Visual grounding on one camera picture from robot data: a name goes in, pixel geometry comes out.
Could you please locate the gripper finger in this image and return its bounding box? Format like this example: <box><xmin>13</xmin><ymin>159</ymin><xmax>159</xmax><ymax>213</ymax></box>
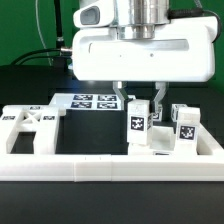
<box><xmin>113</xmin><ymin>81</ymin><xmax>130</xmax><ymax>110</ymax></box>
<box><xmin>152</xmin><ymin>82</ymin><xmax>169</xmax><ymax>113</ymax></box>

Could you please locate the white U-shaped fence frame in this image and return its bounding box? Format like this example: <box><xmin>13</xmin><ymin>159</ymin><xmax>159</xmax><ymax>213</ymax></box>
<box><xmin>0</xmin><ymin>120</ymin><xmax>224</xmax><ymax>182</ymax></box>

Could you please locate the white tagged cube left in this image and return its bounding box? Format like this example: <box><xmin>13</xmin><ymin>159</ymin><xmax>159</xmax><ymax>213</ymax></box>
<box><xmin>153</xmin><ymin>105</ymin><xmax>163</xmax><ymax>121</ymax></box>

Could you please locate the white chair back frame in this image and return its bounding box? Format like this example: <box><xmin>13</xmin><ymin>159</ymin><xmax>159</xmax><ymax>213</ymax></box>
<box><xmin>0</xmin><ymin>105</ymin><xmax>66</xmax><ymax>155</ymax></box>

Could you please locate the black cable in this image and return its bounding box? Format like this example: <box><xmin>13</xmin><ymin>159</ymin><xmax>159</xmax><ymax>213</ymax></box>
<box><xmin>19</xmin><ymin>54</ymin><xmax>74</xmax><ymax>66</ymax></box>
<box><xmin>9</xmin><ymin>48</ymin><xmax>74</xmax><ymax>66</ymax></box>

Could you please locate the black cable lower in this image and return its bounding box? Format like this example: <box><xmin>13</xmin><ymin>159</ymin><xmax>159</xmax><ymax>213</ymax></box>
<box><xmin>19</xmin><ymin>54</ymin><xmax>74</xmax><ymax>66</ymax></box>

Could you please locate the grey braided camera cable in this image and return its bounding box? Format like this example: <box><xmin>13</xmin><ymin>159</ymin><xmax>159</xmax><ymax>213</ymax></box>
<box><xmin>194</xmin><ymin>0</ymin><xmax>205</xmax><ymax>10</ymax></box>

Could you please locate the white chair seat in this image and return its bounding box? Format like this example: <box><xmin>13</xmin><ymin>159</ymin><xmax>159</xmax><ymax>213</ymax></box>
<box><xmin>128</xmin><ymin>126</ymin><xmax>197</xmax><ymax>156</ymax></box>

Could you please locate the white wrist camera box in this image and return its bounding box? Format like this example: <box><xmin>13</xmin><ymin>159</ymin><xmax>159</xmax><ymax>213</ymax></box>
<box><xmin>73</xmin><ymin>0</ymin><xmax>115</xmax><ymax>28</ymax></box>

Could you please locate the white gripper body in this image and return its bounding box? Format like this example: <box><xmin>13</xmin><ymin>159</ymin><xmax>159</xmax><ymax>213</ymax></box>
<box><xmin>72</xmin><ymin>16</ymin><xmax>216</xmax><ymax>82</ymax></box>

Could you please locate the black cable upper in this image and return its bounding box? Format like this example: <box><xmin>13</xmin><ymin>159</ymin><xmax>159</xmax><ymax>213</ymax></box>
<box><xmin>9</xmin><ymin>48</ymin><xmax>74</xmax><ymax>66</ymax></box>

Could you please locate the white tagged cube right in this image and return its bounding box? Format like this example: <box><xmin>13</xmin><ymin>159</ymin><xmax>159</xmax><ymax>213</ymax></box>
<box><xmin>171</xmin><ymin>104</ymin><xmax>188</xmax><ymax>122</ymax></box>

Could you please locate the white marker base sheet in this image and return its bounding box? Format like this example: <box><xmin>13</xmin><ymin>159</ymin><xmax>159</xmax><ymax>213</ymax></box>
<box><xmin>50</xmin><ymin>93</ymin><xmax>121</xmax><ymax>111</ymax></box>

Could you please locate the white tagged cube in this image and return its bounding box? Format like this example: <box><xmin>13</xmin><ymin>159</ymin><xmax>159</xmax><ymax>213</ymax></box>
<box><xmin>171</xmin><ymin>104</ymin><xmax>188</xmax><ymax>122</ymax></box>
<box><xmin>153</xmin><ymin>105</ymin><xmax>163</xmax><ymax>121</ymax></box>

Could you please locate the thin white cable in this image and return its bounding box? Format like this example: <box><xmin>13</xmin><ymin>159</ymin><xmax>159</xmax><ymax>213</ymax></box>
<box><xmin>34</xmin><ymin>0</ymin><xmax>54</xmax><ymax>67</ymax></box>

